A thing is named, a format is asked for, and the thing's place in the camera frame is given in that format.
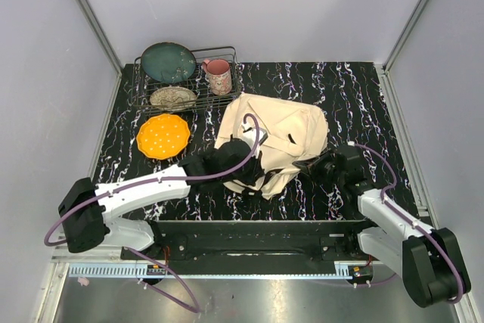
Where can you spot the dark green plate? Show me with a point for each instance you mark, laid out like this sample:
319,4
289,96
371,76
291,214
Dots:
168,62

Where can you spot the orange dotted plate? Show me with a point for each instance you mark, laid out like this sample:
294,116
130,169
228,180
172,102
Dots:
164,136

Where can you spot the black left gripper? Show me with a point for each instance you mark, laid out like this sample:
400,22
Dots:
255,173

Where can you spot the beige patterned plate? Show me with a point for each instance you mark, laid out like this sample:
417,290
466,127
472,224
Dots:
173,98

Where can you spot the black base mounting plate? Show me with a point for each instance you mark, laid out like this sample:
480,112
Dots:
256,246

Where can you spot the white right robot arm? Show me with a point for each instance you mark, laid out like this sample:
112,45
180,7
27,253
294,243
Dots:
427,259

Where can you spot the wire dish rack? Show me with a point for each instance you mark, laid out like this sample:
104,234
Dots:
143,86

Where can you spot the aluminium frame rail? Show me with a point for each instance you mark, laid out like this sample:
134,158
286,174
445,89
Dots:
96,27

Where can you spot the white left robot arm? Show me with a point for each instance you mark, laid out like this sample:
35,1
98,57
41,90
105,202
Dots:
94,215

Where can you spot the pink patterned mug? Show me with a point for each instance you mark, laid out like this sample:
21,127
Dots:
218,73

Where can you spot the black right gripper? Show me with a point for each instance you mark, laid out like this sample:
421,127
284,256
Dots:
312,166

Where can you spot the cream canvas student bag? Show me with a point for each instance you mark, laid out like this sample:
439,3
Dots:
292,131

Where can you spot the white cable duct strip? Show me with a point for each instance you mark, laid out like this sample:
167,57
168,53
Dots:
335,271

